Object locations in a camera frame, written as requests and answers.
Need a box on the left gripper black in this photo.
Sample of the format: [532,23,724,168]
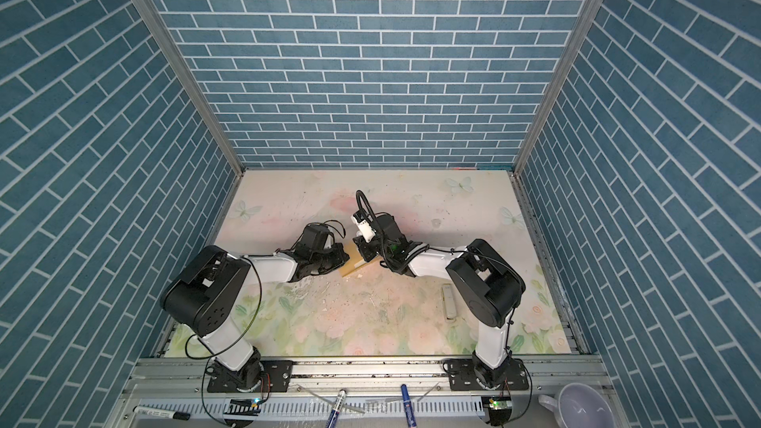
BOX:
[310,242,352,275]

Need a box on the brown kraft envelope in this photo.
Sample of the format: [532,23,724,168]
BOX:
[339,243,367,277]

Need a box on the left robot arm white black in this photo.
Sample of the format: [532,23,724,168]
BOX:
[161,220,349,372]

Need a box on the blue white marker pen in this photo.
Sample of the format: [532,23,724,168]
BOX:
[325,390,347,428]

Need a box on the left circuit board green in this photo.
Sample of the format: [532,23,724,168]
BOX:
[223,398,262,428]

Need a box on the circuit board green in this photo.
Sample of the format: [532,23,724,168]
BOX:
[481,396,514,427]
[223,398,262,428]

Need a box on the right circuit board green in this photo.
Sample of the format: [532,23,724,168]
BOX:
[481,396,514,427]

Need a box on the black marker pen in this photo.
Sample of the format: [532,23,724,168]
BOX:
[133,405,191,421]

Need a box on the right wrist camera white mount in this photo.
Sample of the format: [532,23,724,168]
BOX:
[352,210,376,243]

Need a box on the black corrugated cable conduit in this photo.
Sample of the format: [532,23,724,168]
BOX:
[355,189,382,233]

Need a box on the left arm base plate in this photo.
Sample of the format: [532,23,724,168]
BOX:
[206,359,293,394]

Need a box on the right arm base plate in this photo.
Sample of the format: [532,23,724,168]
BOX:
[443,356,530,392]

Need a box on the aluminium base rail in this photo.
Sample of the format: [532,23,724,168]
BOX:
[106,354,627,427]

